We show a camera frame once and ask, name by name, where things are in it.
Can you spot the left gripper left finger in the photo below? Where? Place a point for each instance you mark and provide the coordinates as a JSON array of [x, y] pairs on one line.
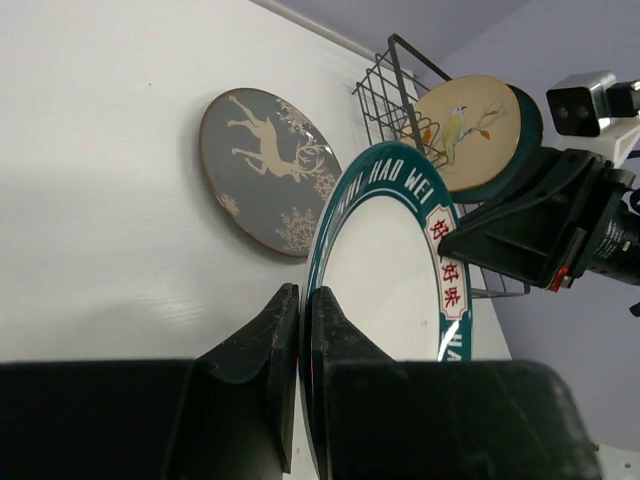
[[244, 395]]

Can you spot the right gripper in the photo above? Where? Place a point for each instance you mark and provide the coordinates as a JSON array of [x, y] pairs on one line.
[[565, 212]]

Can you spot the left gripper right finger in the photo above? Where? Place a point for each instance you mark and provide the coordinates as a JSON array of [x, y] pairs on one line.
[[354, 398]]

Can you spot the white plate teal rim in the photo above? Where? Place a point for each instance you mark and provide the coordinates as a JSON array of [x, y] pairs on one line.
[[376, 248]]

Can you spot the dark blue glazed plate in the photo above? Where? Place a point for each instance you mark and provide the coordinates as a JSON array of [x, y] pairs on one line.
[[525, 145]]

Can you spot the beige bird plate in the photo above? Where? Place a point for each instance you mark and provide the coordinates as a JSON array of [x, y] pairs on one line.
[[454, 106]]

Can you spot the grey deer plate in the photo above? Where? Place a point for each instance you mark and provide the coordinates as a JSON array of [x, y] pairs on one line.
[[268, 166]]

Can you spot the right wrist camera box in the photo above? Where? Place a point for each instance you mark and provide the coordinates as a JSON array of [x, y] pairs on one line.
[[598, 113]]

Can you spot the black wire dish rack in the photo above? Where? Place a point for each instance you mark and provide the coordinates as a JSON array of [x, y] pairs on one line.
[[393, 83]]

